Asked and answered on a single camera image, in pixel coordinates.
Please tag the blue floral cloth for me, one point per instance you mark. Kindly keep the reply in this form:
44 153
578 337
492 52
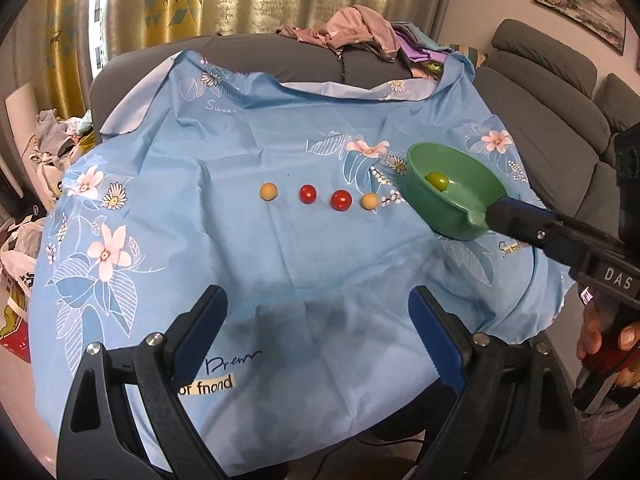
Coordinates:
225 260

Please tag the purple cloth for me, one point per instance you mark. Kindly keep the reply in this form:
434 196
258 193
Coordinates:
420 52

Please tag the white board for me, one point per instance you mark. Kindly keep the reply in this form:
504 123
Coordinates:
22 135

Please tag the person's right hand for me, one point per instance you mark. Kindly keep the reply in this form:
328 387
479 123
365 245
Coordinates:
590 332

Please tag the green jujube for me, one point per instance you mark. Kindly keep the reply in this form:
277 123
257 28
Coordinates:
437 181

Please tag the red bag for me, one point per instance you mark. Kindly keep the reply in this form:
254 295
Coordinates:
12 335

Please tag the grey and white clothes pile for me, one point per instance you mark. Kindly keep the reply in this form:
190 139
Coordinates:
55 135

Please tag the yellow-brown round fruit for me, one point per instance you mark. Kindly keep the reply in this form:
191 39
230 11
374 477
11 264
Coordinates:
369 201
268 191

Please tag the red cherry tomato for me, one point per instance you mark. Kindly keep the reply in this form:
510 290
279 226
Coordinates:
341 200
307 193

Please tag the white plastic bag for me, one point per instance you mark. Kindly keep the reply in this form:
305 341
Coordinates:
20 260

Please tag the green plastic bowl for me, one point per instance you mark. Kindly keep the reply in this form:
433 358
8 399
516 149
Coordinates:
450 210

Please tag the grey sofa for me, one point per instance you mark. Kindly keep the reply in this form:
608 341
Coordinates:
540 110

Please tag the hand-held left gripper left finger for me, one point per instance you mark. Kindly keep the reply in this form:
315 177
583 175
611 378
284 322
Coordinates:
200 325

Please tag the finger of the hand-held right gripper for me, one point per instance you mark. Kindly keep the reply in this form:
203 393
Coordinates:
520 225

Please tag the pink clothes pile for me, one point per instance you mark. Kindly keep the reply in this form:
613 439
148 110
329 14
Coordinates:
355 25

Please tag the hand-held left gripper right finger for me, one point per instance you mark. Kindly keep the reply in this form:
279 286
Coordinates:
432 335

